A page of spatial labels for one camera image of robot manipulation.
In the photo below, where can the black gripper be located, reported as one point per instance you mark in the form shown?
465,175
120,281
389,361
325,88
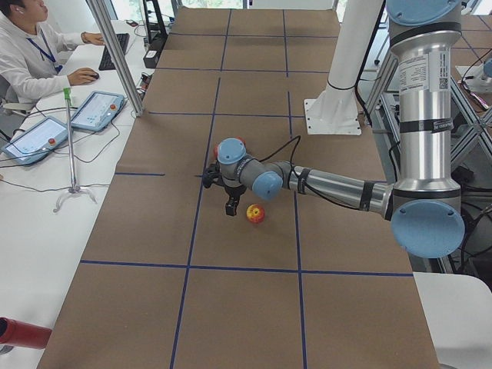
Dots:
234,191

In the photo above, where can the red yellow apple carried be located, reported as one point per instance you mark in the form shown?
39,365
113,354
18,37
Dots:
255,213

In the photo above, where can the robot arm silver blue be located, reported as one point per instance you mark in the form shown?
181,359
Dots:
423,205

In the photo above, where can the brown paper table cover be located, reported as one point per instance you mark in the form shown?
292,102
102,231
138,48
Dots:
168,280

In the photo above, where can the blue teach pendant far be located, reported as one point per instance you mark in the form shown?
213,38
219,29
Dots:
97,111

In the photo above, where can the blue teach pendant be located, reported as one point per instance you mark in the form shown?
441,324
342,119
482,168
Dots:
97,111
37,142

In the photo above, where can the silver grabber stick green tip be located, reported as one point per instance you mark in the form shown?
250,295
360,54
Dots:
75,189

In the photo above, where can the black box on desk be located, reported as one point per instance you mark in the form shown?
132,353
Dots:
151,59

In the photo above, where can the blue teach pendant near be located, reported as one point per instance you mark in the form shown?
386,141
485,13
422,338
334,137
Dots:
37,142

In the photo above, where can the person in white hoodie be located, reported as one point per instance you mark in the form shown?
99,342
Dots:
30,50

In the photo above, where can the red bottle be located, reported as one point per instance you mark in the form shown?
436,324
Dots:
21,334

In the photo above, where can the white camera stand pedestal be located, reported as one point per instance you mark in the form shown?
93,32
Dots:
334,111

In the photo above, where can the aluminium frame post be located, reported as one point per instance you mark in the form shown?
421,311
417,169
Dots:
103,21

